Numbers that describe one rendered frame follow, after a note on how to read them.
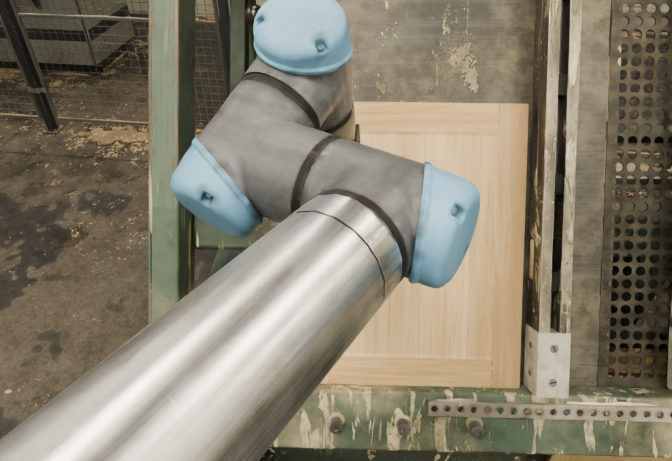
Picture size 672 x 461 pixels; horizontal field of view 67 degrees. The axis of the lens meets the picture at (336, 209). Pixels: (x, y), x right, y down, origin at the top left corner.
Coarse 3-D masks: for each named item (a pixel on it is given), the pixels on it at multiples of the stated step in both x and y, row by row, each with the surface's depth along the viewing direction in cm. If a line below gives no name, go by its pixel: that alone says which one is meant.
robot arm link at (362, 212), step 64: (320, 192) 31; (384, 192) 30; (448, 192) 30; (256, 256) 24; (320, 256) 25; (384, 256) 27; (448, 256) 30; (192, 320) 21; (256, 320) 21; (320, 320) 23; (128, 384) 18; (192, 384) 18; (256, 384) 20; (0, 448) 16; (64, 448) 16; (128, 448) 16; (192, 448) 17; (256, 448) 20
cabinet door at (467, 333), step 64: (384, 128) 100; (448, 128) 99; (512, 128) 99; (512, 192) 100; (512, 256) 100; (384, 320) 102; (448, 320) 101; (512, 320) 101; (384, 384) 102; (448, 384) 102; (512, 384) 101
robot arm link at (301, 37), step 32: (288, 0) 39; (320, 0) 39; (256, 32) 38; (288, 32) 38; (320, 32) 37; (256, 64) 40; (288, 64) 38; (320, 64) 38; (320, 96) 40; (352, 96) 46; (320, 128) 45
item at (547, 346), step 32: (544, 0) 95; (576, 0) 93; (544, 32) 95; (576, 32) 93; (544, 64) 95; (576, 64) 93; (544, 96) 94; (576, 96) 93; (544, 128) 94; (576, 128) 94; (544, 160) 94; (544, 192) 94; (544, 224) 94; (544, 256) 95; (544, 288) 95; (544, 320) 95; (544, 352) 95; (544, 384) 96
